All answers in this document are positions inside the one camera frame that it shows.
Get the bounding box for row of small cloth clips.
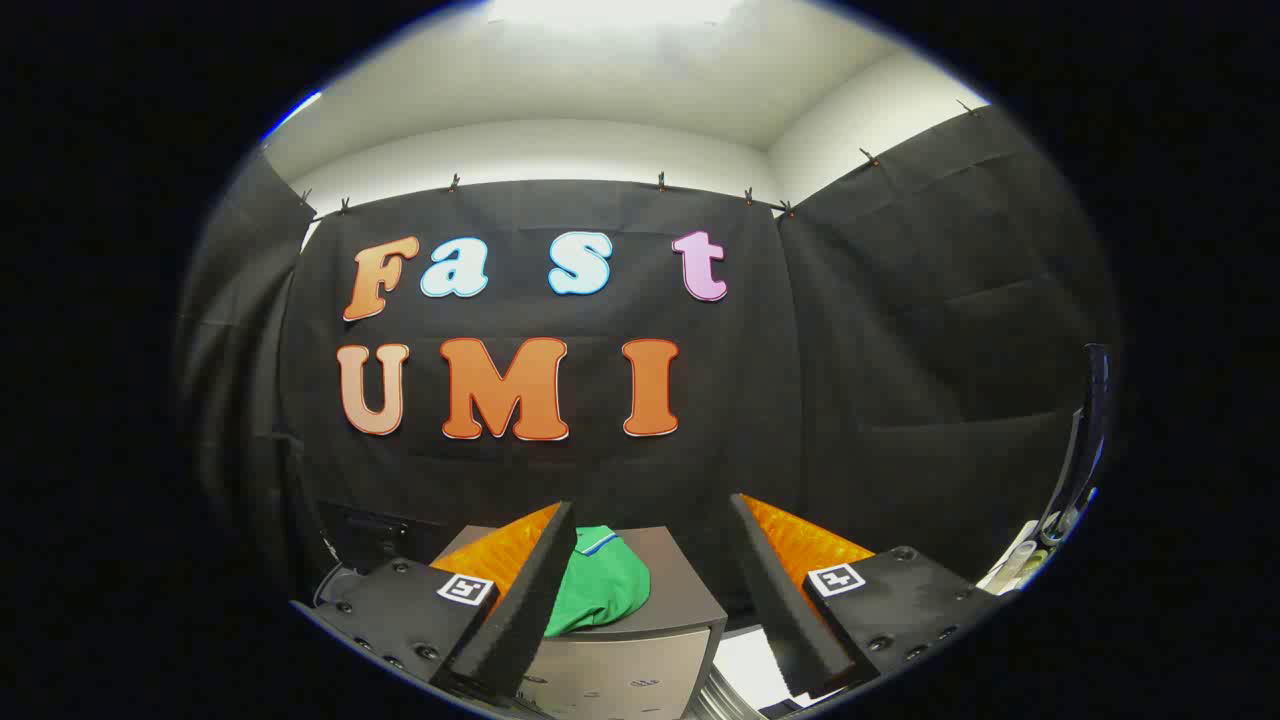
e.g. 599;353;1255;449
298;98;981;217

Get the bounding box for green polo shirt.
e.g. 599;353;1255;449
543;525;652;638

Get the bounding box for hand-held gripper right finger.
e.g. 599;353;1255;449
728;492;1003;701

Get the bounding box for grey cabinet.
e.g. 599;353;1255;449
430;525;729;720

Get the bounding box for white items pile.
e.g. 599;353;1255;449
978;518;1053;597

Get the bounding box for black curved frame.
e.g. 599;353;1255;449
1038;343;1113;546

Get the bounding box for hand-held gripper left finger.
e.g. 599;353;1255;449
290;500;579;701

